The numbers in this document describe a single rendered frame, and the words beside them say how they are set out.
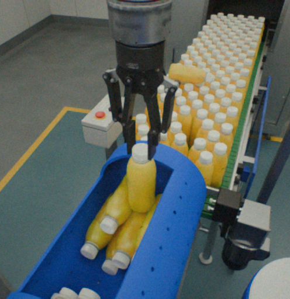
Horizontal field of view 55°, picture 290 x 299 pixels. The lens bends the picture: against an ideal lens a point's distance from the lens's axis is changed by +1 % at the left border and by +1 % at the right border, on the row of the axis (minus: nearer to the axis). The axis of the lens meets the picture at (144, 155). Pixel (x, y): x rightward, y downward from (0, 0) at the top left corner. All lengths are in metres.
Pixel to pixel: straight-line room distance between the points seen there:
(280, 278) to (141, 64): 0.56
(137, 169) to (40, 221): 1.62
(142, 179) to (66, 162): 1.93
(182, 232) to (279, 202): 1.78
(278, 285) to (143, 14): 0.61
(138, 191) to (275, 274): 0.36
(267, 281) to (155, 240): 0.31
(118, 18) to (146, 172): 0.30
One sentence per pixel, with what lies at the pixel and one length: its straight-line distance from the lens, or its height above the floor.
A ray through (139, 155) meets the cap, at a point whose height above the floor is 1.29.
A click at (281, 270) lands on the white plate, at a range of 0.76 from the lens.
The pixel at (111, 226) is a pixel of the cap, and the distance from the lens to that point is 0.67.
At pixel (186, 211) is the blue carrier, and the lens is 0.61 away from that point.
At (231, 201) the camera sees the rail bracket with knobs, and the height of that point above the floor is 1.00.
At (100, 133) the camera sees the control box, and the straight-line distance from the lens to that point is 0.99.
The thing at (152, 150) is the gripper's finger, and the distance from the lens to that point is 0.55.
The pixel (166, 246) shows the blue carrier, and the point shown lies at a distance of 0.55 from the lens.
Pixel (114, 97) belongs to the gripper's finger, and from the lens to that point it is 0.51.
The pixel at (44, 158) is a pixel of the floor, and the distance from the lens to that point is 2.59.
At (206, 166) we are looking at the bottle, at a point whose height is 1.05.
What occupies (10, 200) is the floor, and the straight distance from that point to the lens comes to 2.35.
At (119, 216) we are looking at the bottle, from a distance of 0.68.
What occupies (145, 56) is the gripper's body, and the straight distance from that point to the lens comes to 0.42.
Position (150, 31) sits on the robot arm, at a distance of 0.40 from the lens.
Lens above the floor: 1.67
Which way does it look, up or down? 43 degrees down
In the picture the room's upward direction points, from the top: straight up
